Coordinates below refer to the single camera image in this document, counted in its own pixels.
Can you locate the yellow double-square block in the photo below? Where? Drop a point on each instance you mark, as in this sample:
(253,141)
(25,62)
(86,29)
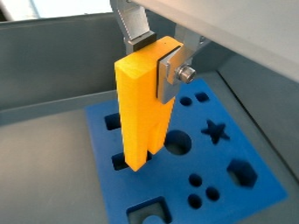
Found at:
(144,117)

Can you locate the blue foam shape board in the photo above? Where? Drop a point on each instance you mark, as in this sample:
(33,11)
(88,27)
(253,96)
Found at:
(204,179)

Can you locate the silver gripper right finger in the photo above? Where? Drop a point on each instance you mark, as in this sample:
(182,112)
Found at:
(173,65)

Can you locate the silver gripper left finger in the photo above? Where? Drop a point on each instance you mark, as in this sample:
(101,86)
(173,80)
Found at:
(133,24)

